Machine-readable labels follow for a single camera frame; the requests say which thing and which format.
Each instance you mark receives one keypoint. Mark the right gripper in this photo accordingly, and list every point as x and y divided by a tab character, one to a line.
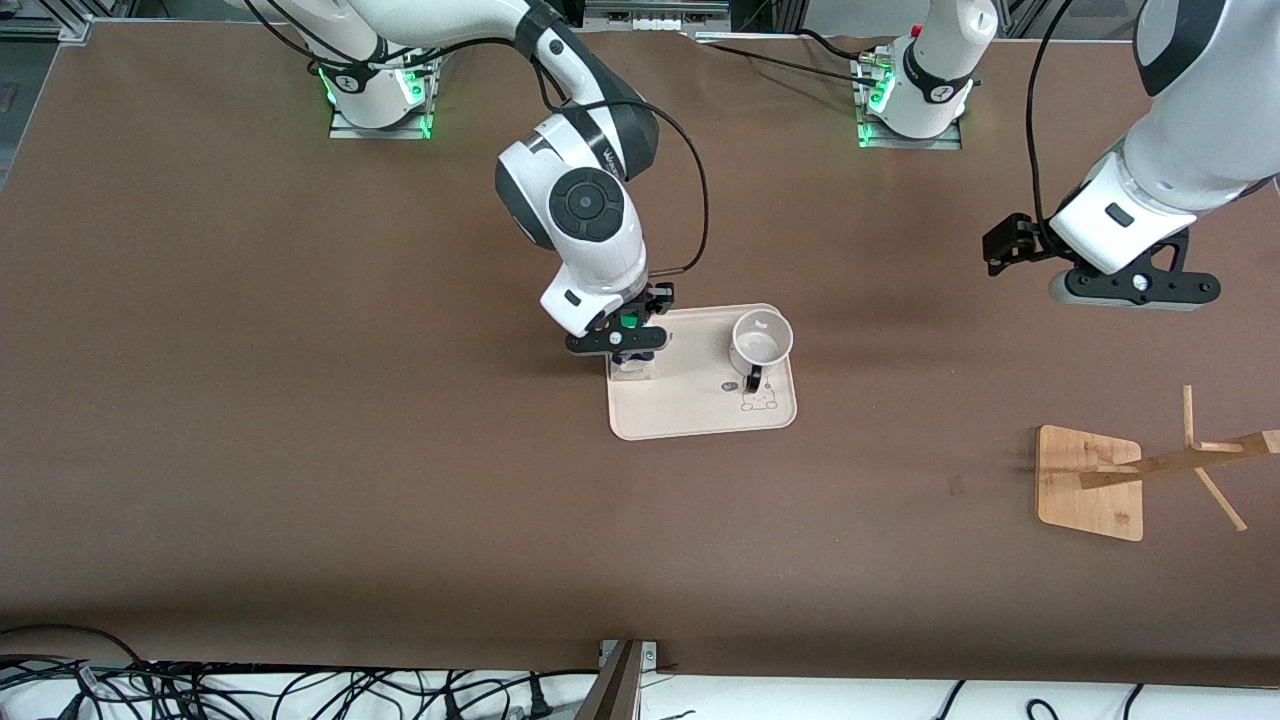
655	300

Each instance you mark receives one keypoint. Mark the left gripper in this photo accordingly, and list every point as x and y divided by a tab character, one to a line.
1020	241

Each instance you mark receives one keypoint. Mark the blue white milk carton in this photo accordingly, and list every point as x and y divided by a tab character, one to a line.
633	372

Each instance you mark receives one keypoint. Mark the white smiley face cup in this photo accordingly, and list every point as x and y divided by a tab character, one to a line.
760	345

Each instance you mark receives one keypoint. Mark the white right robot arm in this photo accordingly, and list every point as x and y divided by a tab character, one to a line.
585	205

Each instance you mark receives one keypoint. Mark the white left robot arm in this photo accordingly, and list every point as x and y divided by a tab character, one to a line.
1190	130

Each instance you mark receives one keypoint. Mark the wooden cup rack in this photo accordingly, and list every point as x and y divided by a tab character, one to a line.
1085	500

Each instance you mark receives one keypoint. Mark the beige rabbit print tray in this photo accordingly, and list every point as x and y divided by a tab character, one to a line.
700	405

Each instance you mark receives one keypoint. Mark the white power strip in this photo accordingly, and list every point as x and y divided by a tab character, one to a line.
655	15

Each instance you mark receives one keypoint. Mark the aluminium profile bar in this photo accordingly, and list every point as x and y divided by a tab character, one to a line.
612	690

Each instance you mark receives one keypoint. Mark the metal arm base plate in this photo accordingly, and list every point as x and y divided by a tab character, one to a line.
885	143
345	132

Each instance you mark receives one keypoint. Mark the small metal bracket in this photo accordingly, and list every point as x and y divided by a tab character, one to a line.
650	655

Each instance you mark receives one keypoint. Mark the aluminium frame rail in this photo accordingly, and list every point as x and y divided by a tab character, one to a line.
45	28

